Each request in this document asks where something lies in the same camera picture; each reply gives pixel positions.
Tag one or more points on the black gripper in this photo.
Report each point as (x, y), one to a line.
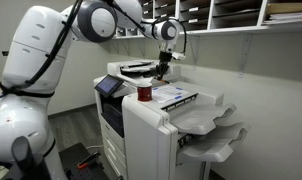
(165, 57)

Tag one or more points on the orange and black pen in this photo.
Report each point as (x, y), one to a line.
(164, 81)

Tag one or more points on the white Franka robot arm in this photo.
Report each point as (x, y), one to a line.
(34, 50)

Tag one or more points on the printed instruction paper sheet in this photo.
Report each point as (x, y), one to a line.
(166, 93)

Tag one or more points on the red patterned mug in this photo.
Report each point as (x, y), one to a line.
(144, 92)

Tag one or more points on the blue tape strip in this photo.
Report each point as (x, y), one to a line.
(178, 97)

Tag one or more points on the white copier finisher unit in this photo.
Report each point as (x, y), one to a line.
(147, 133)

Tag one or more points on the white and navy office copier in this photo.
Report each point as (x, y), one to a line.
(111, 110)

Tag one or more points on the white mail sorter shelf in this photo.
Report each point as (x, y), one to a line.
(231, 16)

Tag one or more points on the black clamp with orange tip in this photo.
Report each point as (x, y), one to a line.
(89, 160)

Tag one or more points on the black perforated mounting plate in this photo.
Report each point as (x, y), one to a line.
(74, 156)

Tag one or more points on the stack of papers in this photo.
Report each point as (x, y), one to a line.
(287, 17)

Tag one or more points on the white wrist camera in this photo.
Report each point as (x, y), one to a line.
(178, 56)

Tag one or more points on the grey shelf bracket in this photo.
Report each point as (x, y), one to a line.
(246, 53)
(194, 50)

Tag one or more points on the dark grey post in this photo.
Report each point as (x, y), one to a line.
(26, 160)

